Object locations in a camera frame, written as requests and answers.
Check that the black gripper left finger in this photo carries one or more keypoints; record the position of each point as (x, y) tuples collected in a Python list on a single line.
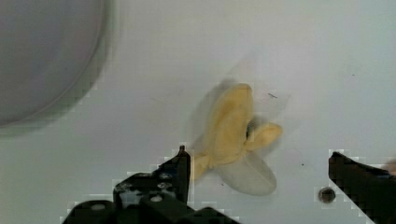
[(167, 186)]

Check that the lilac round plate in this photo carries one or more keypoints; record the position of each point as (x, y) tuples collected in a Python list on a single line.
[(45, 47)]

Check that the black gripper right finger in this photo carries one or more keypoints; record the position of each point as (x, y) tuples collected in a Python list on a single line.
[(372, 189)]

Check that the yellow plush peeled banana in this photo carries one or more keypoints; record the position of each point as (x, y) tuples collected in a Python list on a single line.
[(230, 144)]

